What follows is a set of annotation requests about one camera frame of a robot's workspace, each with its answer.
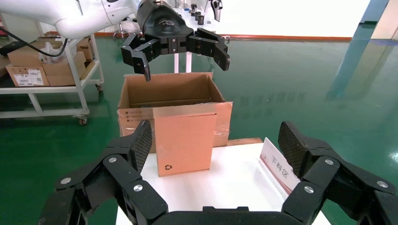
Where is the low plain cardboard box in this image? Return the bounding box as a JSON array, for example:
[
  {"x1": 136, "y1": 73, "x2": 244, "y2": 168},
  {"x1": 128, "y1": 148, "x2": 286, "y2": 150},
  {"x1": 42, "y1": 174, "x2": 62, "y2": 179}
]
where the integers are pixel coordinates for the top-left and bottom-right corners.
[{"x1": 46, "y1": 63, "x2": 87, "y2": 87}]

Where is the small cardboard box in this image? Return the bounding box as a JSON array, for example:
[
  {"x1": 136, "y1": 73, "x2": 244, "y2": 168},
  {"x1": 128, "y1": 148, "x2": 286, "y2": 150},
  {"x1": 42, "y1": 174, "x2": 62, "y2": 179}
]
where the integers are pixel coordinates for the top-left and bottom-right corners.
[{"x1": 152, "y1": 104, "x2": 218, "y2": 178}]

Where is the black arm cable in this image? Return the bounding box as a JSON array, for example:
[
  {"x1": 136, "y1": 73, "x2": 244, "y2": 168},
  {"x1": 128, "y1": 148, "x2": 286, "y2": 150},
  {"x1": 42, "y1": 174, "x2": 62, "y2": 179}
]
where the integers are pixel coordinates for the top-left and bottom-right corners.
[{"x1": 0, "y1": 27, "x2": 69, "y2": 59}]

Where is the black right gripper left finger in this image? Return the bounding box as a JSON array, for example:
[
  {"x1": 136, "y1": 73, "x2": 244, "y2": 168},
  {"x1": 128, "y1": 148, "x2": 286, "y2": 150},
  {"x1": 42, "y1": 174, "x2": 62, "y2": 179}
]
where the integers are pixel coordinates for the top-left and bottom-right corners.
[{"x1": 37, "y1": 119, "x2": 168, "y2": 225}]

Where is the white tube frame cart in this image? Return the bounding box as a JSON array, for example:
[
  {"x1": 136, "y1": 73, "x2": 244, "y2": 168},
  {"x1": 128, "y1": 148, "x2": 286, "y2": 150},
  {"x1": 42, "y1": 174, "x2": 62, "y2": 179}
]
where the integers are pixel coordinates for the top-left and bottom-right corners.
[{"x1": 0, "y1": 18, "x2": 105, "y2": 127}]

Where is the medium plain cardboard box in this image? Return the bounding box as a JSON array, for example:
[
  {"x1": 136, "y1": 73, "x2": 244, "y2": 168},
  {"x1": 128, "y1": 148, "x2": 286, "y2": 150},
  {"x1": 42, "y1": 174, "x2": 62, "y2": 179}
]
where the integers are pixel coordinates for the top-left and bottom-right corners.
[{"x1": 42, "y1": 51, "x2": 87, "y2": 77}]

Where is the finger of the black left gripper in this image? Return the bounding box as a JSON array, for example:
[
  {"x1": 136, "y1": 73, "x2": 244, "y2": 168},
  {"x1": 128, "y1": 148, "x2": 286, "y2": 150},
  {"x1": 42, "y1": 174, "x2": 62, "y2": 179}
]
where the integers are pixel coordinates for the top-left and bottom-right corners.
[
  {"x1": 120, "y1": 32, "x2": 170, "y2": 83},
  {"x1": 186, "y1": 27, "x2": 231, "y2": 72}
]

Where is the white plastic bag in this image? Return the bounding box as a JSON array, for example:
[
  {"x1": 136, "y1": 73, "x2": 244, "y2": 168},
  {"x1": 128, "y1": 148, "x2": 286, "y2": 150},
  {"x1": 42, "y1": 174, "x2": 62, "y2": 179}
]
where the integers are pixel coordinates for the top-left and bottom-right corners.
[{"x1": 38, "y1": 41, "x2": 77, "y2": 65}]

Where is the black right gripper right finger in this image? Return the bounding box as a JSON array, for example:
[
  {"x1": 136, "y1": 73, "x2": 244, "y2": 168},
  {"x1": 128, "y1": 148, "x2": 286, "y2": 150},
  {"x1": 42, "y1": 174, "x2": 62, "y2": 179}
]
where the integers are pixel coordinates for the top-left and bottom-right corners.
[{"x1": 277, "y1": 121, "x2": 398, "y2": 225}]

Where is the white red acrylic sign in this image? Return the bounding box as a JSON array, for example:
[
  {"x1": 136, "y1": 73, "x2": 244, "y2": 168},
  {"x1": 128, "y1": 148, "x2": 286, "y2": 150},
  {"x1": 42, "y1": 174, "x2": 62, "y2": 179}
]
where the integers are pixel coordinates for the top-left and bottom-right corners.
[{"x1": 258, "y1": 137, "x2": 302, "y2": 199}]

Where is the small brown cardboard carton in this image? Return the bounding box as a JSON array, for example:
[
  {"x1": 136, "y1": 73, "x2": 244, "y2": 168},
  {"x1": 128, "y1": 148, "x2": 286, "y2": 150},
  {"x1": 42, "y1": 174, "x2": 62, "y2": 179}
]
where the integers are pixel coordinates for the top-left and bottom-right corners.
[{"x1": 76, "y1": 37, "x2": 94, "y2": 62}]

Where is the white metal table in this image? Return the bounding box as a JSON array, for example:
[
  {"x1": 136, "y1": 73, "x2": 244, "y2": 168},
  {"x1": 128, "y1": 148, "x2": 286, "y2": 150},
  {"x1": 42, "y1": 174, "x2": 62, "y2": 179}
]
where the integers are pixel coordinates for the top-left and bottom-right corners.
[{"x1": 172, "y1": 7, "x2": 231, "y2": 74}]

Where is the wide plain cardboard box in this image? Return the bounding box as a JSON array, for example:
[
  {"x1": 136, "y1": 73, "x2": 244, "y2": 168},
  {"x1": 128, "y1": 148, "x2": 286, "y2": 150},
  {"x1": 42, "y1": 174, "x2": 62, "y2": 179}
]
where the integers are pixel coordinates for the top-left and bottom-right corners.
[{"x1": 7, "y1": 40, "x2": 63, "y2": 68}]

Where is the large open cardboard box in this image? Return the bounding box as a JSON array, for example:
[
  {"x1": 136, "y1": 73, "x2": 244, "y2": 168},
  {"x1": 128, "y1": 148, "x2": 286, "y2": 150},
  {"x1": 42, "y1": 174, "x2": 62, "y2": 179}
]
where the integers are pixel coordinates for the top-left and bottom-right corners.
[{"x1": 117, "y1": 72, "x2": 233, "y2": 154}]

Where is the black flat bag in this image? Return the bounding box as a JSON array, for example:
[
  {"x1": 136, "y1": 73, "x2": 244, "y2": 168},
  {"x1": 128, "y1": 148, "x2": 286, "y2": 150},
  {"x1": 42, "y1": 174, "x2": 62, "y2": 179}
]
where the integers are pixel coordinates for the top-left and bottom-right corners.
[{"x1": 0, "y1": 41, "x2": 28, "y2": 58}]

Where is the black round stool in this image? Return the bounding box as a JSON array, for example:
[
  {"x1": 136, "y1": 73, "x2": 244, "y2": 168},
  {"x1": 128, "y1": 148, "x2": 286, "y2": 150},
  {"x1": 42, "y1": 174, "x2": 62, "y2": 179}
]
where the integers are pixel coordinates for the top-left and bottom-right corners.
[{"x1": 113, "y1": 22, "x2": 132, "y2": 40}]

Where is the cardboard box with white label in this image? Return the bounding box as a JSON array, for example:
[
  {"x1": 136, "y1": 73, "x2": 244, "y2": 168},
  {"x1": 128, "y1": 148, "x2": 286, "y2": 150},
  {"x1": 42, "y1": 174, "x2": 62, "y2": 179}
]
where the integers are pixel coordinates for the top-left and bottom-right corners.
[{"x1": 5, "y1": 64, "x2": 50, "y2": 88}]

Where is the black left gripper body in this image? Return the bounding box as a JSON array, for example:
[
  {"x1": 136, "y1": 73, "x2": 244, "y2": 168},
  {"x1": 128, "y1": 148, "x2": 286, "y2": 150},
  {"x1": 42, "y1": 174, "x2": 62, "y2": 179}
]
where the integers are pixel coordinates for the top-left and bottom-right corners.
[{"x1": 136, "y1": 0, "x2": 195, "y2": 56}]

